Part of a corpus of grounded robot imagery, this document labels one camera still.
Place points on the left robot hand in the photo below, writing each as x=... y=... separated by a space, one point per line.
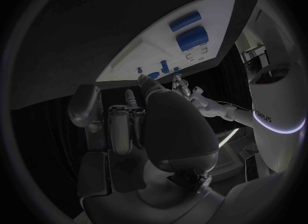
x=184 y=88

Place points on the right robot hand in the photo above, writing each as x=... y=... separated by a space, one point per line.
x=178 y=127

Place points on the blue gear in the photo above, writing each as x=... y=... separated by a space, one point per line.
x=153 y=76

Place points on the white equipment rack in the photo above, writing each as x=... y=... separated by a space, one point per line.
x=255 y=58

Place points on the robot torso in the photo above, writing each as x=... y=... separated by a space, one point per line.
x=276 y=100

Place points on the small blue peg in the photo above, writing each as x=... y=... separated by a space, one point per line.
x=139 y=70

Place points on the long blue cylinder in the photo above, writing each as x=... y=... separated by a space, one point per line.
x=185 y=21

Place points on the white task board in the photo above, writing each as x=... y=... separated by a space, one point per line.
x=154 y=52

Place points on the thick blue cylinder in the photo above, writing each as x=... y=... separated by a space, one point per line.
x=192 y=38

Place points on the glowing light bar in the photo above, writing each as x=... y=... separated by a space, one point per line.
x=228 y=137

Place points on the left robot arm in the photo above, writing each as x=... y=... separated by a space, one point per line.
x=221 y=110

